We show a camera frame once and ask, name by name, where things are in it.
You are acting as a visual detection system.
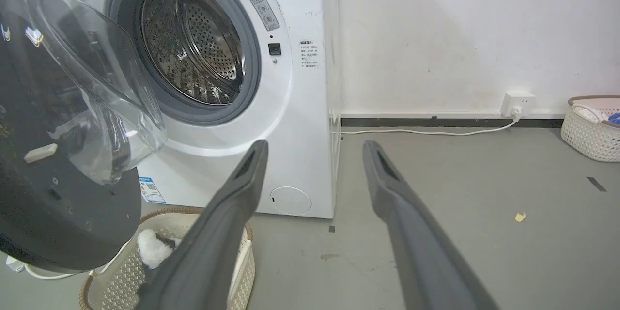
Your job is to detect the white power cable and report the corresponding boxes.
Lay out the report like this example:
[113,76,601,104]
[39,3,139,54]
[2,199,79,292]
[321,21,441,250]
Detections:
[331,106,523,136]

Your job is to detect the white fluffy plush toy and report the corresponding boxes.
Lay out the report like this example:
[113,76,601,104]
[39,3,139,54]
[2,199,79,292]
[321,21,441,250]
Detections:
[137,229,176,270]

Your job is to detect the white front-load washing machine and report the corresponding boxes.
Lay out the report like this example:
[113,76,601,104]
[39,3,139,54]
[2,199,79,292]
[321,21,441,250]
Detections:
[35,0,341,219]

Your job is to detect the white wall power socket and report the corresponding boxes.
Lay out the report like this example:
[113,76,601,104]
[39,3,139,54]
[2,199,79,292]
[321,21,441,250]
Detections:
[500,91,536,118]

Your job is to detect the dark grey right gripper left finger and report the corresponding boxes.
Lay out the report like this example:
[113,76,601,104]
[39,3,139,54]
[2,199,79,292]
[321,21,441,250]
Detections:
[136,139,269,310]

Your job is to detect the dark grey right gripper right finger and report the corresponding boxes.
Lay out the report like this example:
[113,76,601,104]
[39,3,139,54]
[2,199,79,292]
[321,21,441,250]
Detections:
[363,140,499,310]

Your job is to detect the cream laundry basket brown rim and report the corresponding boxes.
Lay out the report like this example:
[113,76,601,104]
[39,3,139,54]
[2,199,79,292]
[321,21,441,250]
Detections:
[79,207,256,310]

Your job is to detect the white garment in basket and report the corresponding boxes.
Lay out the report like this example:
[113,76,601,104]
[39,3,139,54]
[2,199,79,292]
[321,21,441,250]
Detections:
[573,104,607,124]

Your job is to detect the white woven laundry basket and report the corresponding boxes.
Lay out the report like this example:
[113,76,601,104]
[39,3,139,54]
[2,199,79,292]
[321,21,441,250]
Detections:
[561,95,620,162]

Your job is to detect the black washing machine door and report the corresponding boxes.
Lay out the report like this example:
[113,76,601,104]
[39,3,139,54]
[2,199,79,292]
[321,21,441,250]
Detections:
[0,0,168,274]

